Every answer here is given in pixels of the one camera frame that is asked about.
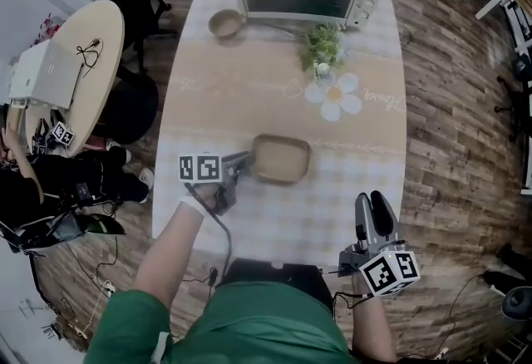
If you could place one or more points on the person's left hand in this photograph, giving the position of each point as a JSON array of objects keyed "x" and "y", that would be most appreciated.
[{"x": 209, "y": 197}]

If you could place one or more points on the person's right forearm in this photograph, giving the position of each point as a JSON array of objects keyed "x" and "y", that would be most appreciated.
[{"x": 374, "y": 329}]

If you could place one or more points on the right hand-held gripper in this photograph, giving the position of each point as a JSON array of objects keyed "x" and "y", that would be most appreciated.
[{"x": 388, "y": 271}]

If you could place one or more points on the small green plant bouquet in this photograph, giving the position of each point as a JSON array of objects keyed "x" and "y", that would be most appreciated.
[{"x": 322, "y": 46}]

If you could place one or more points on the round wooden table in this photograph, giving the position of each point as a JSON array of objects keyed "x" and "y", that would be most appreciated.
[{"x": 104, "y": 26}]

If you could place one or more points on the person's left forearm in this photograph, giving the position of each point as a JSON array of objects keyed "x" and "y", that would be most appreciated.
[{"x": 170, "y": 254}]

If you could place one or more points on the person's black trousers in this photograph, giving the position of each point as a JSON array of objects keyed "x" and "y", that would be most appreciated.
[{"x": 270, "y": 275}]

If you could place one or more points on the person's green shirt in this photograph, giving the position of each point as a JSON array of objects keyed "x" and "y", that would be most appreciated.
[{"x": 249, "y": 329}]

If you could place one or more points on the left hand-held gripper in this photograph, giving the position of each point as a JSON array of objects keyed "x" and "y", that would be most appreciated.
[{"x": 199, "y": 168}]

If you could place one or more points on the white wristband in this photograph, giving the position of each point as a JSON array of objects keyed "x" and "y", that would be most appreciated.
[{"x": 192, "y": 205}]

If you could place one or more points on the black white metal rack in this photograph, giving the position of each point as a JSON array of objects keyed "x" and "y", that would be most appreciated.
[{"x": 527, "y": 163}]

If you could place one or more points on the square brown baking tray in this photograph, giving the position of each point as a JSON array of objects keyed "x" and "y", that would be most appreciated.
[{"x": 282, "y": 163}]

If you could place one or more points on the brown bowl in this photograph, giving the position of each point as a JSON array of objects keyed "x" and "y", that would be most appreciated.
[{"x": 225, "y": 23}]

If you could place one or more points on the checked beige tablecloth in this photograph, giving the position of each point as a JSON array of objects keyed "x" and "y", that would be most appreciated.
[{"x": 282, "y": 212}]

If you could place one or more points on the white power strip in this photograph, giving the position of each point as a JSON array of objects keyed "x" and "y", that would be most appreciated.
[{"x": 108, "y": 287}]

